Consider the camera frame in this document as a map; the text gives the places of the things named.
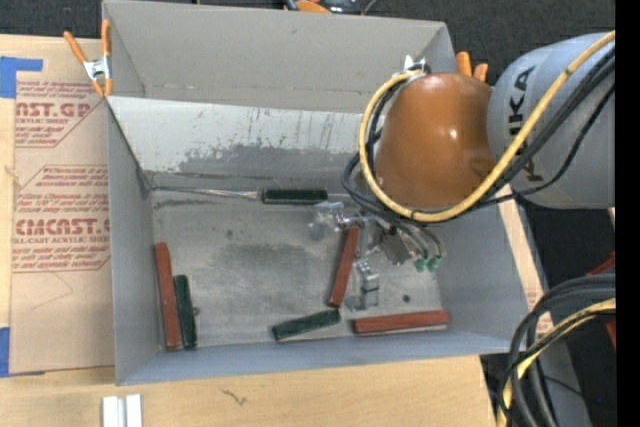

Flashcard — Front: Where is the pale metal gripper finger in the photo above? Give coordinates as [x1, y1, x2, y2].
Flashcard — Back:
[308, 201, 348, 243]
[344, 261, 382, 313]

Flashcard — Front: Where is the red-brown flat block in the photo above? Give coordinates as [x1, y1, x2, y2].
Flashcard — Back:
[350, 309, 451, 337]
[326, 226, 362, 309]
[153, 241, 182, 352]

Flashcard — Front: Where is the dark green flat block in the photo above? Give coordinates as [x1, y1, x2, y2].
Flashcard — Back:
[270, 309, 343, 343]
[172, 274, 199, 350]
[261, 188, 330, 206]

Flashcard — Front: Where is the grey metal bin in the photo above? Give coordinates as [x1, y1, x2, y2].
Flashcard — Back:
[101, 0, 531, 387]

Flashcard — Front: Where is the brown cardboard board red print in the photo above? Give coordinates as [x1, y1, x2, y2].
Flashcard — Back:
[0, 33, 117, 377]

